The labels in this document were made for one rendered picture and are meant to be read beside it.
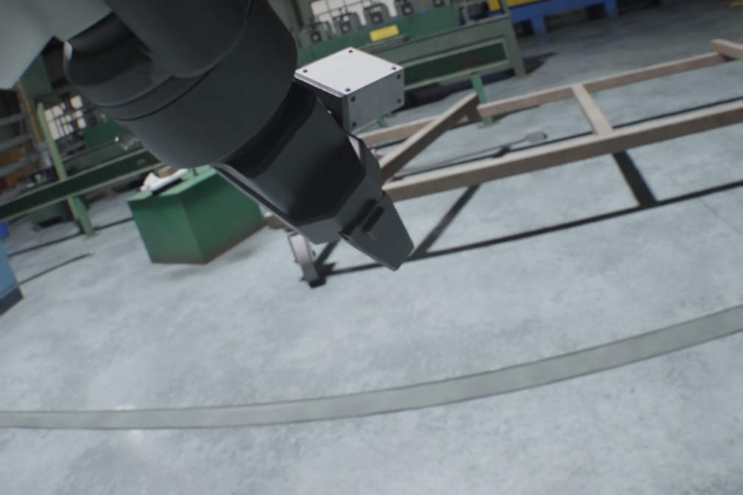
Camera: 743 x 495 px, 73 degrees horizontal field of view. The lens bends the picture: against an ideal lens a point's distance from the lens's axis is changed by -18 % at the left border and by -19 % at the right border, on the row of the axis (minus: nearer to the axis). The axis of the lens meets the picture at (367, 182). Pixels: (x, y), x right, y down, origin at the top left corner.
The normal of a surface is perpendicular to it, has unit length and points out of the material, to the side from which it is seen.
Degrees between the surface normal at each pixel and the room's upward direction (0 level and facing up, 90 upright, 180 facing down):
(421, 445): 0
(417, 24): 90
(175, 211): 90
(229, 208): 90
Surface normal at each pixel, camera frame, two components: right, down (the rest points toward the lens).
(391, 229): 0.70, 0.40
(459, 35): -0.11, 0.28
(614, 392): -0.29, -0.93
